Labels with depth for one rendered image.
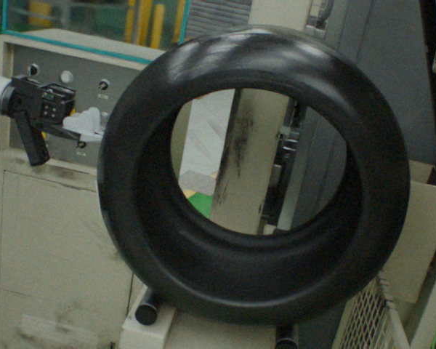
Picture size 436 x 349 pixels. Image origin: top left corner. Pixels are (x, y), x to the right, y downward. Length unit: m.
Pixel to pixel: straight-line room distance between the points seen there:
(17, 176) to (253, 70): 1.11
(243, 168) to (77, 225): 0.70
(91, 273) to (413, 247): 1.05
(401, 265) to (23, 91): 0.92
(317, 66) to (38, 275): 1.34
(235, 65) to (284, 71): 0.08
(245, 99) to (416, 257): 0.54
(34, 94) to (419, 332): 1.06
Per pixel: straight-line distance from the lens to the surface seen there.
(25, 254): 1.89
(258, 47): 0.85
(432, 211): 1.26
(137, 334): 1.07
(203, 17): 10.75
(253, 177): 1.27
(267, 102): 1.22
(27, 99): 1.08
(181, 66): 0.86
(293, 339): 1.04
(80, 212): 1.73
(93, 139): 1.03
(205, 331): 1.19
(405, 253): 1.29
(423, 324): 1.42
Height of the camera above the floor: 1.52
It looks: 20 degrees down
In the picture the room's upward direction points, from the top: 11 degrees clockwise
